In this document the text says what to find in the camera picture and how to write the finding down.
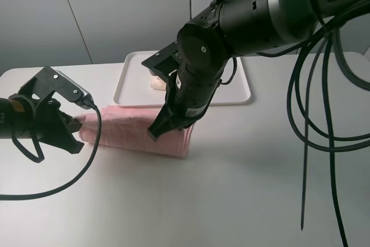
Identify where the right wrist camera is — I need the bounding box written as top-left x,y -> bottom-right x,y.
142,42 -> 181,83

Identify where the left camera cable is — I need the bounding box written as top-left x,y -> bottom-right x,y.
0,104 -> 102,201

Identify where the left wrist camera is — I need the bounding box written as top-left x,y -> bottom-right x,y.
18,67 -> 96,110

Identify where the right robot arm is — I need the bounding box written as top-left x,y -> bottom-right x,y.
143,0 -> 361,139

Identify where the camera cable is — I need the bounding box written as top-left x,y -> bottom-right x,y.
287,12 -> 370,247
0,104 -> 102,201

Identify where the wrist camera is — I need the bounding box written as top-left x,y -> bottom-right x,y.
18,67 -> 96,110
142,42 -> 181,83

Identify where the white towel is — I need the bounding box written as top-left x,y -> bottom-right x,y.
150,76 -> 167,91

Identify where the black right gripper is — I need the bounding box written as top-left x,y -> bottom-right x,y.
147,73 -> 214,141

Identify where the white plastic tray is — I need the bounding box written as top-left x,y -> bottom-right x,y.
113,51 -> 251,108

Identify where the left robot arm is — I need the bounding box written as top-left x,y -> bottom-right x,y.
1,94 -> 84,163

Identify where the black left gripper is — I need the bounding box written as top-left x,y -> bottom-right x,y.
8,94 -> 84,154

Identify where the right camera cable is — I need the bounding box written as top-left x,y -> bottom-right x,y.
287,12 -> 370,247

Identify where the pink towel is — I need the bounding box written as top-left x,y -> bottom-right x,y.
73,105 -> 194,160

